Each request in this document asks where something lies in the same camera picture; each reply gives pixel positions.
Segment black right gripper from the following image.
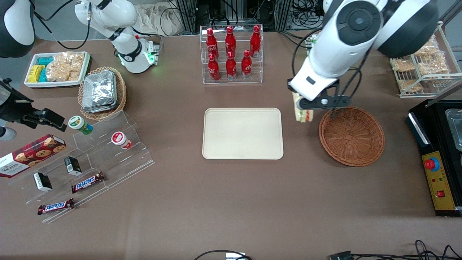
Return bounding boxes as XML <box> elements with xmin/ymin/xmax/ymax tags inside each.
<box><xmin>0</xmin><ymin>80</ymin><xmax>68</xmax><ymax>131</ymax></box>

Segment triangle sandwich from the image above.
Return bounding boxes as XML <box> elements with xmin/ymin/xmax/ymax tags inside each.
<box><xmin>293</xmin><ymin>92</ymin><xmax>314</xmax><ymax>124</ymax></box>

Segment white rectangular snack tray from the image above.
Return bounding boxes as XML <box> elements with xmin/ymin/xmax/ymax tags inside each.
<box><xmin>24</xmin><ymin>52</ymin><xmax>91</xmax><ymax>88</ymax></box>

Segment beige plastic tray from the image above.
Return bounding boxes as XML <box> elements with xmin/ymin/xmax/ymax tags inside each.
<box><xmin>202</xmin><ymin>108</ymin><xmax>284</xmax><ymax>160</ymax></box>

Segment oval brown wicker basket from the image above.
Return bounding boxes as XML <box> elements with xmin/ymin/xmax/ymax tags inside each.
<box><xmin>78</xmin><ymin>66</ymin><xmax>127</xmax><ymax>121</ymax></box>

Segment round brown wicker basket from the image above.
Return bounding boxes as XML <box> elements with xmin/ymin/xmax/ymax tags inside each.
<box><xmin>319</xmin><ymin>105</ymin><xmax>385</xmax><ymax>167</ymax></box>

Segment green lid snack cup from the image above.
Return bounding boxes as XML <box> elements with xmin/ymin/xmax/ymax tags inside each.
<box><xmin>68</xmin><ymin>116</ymin><xmax>93</xmax><ymax>135</ymax></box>

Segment red tartan cookie box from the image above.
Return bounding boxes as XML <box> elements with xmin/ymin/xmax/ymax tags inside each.
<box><xmin>0</xmin><ymin>134</ymin><xmax>67</xmax><ymax>178</ymax></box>

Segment silver foil packet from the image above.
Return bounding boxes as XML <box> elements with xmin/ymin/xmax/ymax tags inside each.
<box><xmin>83</xmin><ymin>70</ymin><xmax>117</xmax><ymax>108</ymax></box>
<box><xmin>82</xmin><ymin>102</ymin><xmax>119</xmax><ymax>113</ymax></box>

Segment small black box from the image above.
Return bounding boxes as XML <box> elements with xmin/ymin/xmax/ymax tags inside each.
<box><xmin>33</xmin><ymin>172</ymin><xmax>53</xmax><ymax>192</ymax></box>
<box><xmin>64</xmin><ymin>156</ymin><xmax>82</xmax><ymax>176</ymax></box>

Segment red cola bottle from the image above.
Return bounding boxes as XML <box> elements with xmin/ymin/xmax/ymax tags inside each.
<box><xmin>208</xmin><ymin>53</ymin><xmax>221</xmax><ymax>82</ymax></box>
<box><xmin>226</xmin><ymin>51</ymin><xmax>237</xmax><ymax>81</ymax></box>
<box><xmin>225</xmin><ymin>26</ymin><xmax>236</xmax><ymax>58</ymax></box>
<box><xmin>241</xmin><ymin>50</ymin><xmax>253</xmax><ymax>79</ymax></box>
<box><xmin>250</xmin><ymin>25</ymin><xmax>261</xmax><ymax>57</ymax></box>
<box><xmin>206</xmin><ymin>28</ymin><xmax>219</xmax><ymax>60</ymax></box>

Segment clear acrylic bottle rack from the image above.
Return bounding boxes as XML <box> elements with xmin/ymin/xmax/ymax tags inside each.
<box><xmin>200</xmin><ymin>25</ymin><xmax>264</xmax><ymax>85</ymax></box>

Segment yellow snack packet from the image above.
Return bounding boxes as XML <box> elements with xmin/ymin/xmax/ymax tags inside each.
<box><xmin>28</xmin><ymin>65</ymin><xmax>45</xmax><ymax>83</ymax></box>

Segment clear bag of crackers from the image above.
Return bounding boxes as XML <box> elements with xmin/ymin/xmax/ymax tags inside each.
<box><xmin>392</xmin><ymin>59</ymin><xmax>416</xmax><ymax>72</ymax></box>
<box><xmin>399</xmin><ymin>79</ymin><xmax>423</xmax><ymax>92</ymax></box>
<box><xmin>414</xmin><ymin>34</ymin><xmax>440</xmax><ymax>56</ymax></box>
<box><xmin>46</xmin><ymin>52</ymin><xmax>85</xmax><ymax>82</ymax></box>
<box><xmin>417</xmin><ymin>53</ymin><xmax>450</xmax><ymax>75</ymax></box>

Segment red lid snack cup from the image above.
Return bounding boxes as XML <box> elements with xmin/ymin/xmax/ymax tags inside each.
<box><xmin>111</xmin><ymin>132</ymin><xmax>132</xmax><ymax>150</ymax></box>

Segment snickers chocolate bar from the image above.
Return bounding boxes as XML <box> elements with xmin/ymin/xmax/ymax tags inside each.
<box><xmin>38</xmin><ymin>198</ymin><xmax>75</xmax><ymax>216</ymax></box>
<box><xmin>71</xmin><ymin>172</ymin><xmax>105</xmax><ymax>194</ymax></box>

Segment clear acrylic stepped shelf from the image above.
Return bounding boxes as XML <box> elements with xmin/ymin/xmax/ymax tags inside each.
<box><xmin>9</xmin><ymin>110</ymin><xmax>156</xmax><ymax>224</ymax></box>

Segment beige cloth bag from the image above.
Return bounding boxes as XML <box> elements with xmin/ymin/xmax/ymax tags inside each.
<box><xmin>135</xmin><ymin>2</ymin><xmax>184</xmax><ymax>36</ymax></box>

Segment black machine housing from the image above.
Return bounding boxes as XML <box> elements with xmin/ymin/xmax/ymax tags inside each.
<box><xmin>407</xmin><ymin>99</ymin><xmax>462</xmax><ymax>217</ymax></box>

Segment clear plastic container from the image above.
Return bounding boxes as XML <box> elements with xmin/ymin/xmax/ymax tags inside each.
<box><xmin>445</xmin><ymin>108</ymin><xmax>462</xmax><ymax>152</ymax></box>

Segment yellow control panel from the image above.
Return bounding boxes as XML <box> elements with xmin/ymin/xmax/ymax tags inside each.
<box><xmin>422</xmin><ymin>151</ymin><xmax>457</xmax><ymax>211</ymax></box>

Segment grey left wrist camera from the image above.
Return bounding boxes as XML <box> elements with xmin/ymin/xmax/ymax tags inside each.
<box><xmin>298</xmin><ymin>95</ymin><xmax>351</xmax><ymax>111</ymax></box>

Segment aluminium frame post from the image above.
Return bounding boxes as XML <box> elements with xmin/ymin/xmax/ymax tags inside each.
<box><xmin>274</xmin><ymin>0</ymin><xmax>293</xmax><ymax>31</ymax></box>
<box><xmin>176</xmin><ymin>0</ymin><xmax>197</xmax><ymax>34</ymax></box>

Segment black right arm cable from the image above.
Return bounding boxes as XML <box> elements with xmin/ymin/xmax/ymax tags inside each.
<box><xmin>34</xmin><ymin>0</ymin><xmax>91</xmax><ymax>50</ymax></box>

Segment black background cable bundle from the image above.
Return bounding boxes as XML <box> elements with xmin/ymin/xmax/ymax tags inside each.
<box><xmin>292</xmin><ymin>0</ymin><xmax>326</xmax><ymax>30</ymax></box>

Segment white wire rack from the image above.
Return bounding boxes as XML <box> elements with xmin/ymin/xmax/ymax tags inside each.
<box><xmin>390</xmin><ymin>22</ymin><xmax>462</xmax><ymax>99</ymax></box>

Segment black looped cable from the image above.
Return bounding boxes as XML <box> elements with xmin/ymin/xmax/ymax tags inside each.
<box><xmin>194</xmin><ymin>250</ymin><xmax>253</xmax><ymax>260</ymax></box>

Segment black tangled cables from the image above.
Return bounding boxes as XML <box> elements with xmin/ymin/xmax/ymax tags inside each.
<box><xmin>352</xmin><ymin>240</ymin><xmax>462</xmax><ymax>260</ymax></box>

